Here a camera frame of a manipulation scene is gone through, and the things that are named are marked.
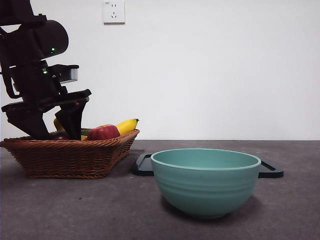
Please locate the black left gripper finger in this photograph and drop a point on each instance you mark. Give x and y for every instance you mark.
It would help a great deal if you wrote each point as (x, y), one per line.
(32, 125)
(73, 120)

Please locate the black rectangular tray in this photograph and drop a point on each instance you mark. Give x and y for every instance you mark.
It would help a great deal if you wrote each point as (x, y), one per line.
(143, 167)

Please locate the red apple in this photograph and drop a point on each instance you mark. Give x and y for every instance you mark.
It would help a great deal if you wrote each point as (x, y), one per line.
(103, 132)

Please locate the white wall socket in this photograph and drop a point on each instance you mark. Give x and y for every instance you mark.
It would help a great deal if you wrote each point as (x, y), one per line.
(114, 12)

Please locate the yellow banana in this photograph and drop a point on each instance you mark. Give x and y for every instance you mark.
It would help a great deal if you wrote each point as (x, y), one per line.
(127, 126)

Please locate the brown wicker basket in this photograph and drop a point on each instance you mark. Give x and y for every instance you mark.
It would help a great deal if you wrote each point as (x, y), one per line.
(67, 157)

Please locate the teal ribbed bowl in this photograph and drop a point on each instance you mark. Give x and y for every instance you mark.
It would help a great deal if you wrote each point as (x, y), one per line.
(205, 185)

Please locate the green round fruit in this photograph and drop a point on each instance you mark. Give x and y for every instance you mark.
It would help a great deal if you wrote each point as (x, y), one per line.
(85, 132)

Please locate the dark red plum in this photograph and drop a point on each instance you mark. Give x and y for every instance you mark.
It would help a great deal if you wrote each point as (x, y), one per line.
(60, 136)

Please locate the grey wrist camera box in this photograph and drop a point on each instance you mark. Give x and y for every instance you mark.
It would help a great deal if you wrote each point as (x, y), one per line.
(71, 73)

